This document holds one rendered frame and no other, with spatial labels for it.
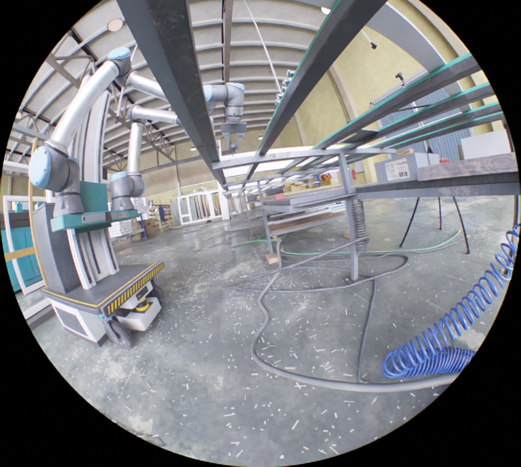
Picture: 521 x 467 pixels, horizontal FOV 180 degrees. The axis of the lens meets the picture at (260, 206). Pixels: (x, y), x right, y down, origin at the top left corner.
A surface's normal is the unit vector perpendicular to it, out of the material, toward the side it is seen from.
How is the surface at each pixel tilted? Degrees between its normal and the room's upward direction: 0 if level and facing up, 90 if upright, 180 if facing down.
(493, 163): 90
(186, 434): 0
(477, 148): 90
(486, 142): 90
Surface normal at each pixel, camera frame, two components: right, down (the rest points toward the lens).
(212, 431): -0.18, -0.98
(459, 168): -0.97, 0.18
